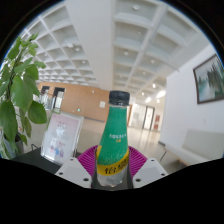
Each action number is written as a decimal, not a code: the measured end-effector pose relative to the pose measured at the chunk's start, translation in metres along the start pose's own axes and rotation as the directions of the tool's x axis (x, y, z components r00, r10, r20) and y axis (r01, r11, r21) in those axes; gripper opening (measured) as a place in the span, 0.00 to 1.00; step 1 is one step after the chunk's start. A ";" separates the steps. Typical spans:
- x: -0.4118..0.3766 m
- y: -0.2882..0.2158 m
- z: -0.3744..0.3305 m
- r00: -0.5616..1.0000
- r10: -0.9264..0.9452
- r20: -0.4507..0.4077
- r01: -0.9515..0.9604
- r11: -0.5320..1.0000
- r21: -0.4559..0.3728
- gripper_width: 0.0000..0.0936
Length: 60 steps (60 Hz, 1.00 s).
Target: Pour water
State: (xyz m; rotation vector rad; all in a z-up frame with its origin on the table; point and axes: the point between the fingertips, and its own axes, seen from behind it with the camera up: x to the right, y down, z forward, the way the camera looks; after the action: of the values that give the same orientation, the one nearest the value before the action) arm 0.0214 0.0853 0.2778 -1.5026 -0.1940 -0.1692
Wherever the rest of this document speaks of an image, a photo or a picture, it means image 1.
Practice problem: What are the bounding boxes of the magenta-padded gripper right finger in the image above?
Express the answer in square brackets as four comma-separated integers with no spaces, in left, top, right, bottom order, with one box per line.
[127,145,169,189]

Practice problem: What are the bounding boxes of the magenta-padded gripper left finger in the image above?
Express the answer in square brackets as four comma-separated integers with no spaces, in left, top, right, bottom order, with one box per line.
[54,144,99,189]

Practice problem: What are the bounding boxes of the green plastic drink bottle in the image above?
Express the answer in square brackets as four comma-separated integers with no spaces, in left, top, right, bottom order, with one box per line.
[95,90,131,188]

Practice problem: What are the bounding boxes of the clear acrylic sign stand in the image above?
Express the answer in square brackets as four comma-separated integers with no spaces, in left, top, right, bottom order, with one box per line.
[40,111,85,166]

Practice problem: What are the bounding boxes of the long white bench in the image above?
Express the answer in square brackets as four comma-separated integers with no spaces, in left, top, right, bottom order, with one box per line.
[159,129,224,167]

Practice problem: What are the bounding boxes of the green leafy potted plant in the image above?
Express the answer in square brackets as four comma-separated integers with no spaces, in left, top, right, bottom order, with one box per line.
[0,33,48,160]

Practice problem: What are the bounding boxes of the dark framed landscape picture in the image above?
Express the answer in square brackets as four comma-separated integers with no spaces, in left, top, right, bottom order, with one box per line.
[193,53,224,105]

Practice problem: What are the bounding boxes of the recessed ceiling lights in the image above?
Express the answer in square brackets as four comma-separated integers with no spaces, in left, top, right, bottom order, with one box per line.
[66,3,168,104]

